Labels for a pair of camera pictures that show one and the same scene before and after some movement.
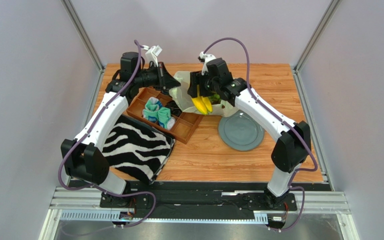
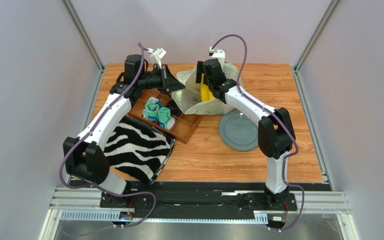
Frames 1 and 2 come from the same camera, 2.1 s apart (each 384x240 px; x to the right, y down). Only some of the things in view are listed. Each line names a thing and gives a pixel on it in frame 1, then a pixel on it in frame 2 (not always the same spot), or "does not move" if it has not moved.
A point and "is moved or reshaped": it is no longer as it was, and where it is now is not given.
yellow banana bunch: x=202 y=103 is moved or reshaped
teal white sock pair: x=154 y=112 does not move
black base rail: x=198 y=200 does not move
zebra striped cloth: x=136 y=150 does not move
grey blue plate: x=239 y=132 does not move
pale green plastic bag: x=180 y=96 is moved or reshaped
